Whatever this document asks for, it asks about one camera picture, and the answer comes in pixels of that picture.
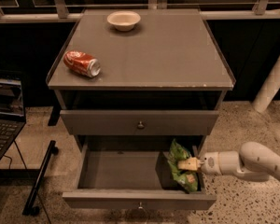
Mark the closed top drawer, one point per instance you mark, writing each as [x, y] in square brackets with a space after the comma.
[139, 122]

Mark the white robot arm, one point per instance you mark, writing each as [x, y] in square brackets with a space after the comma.
[253, 162]

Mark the black laptop stand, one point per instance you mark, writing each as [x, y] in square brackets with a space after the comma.
[34, 175]

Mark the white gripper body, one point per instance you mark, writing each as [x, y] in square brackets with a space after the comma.
[210, 163]

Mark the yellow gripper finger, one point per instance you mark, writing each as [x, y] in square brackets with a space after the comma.
[190, 164]

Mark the black laptop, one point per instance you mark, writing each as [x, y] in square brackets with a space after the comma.
[12, 112]

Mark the grey drawer cabinet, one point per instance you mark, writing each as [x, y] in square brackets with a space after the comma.
[168, 61]

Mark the metal window railing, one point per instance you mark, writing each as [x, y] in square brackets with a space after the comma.
[140, 6]

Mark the white paper bowl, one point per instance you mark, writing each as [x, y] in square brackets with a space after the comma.
[123, 20]

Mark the green rice chip bag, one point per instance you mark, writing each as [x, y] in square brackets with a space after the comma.
[186, 178]

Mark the red soda can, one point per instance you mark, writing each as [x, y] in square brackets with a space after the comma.
[82, 63]

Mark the open middle drawer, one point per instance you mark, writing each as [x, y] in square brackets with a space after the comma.
[125, 179]

